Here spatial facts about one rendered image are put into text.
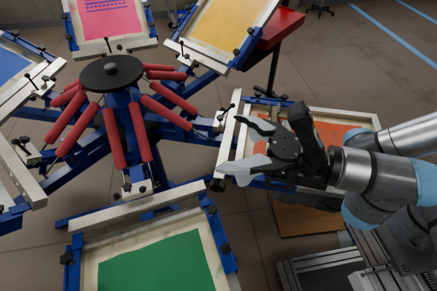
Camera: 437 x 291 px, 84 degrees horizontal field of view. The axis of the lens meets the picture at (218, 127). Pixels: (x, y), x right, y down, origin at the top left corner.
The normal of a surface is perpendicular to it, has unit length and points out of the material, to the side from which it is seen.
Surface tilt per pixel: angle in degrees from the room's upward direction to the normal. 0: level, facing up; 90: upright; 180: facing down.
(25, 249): 0
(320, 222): 0
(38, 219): 0
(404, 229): 73
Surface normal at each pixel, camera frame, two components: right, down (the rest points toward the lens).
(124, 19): 0.17, -0.21
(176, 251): -0.01, -0.68
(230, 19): -0.36, -0.28
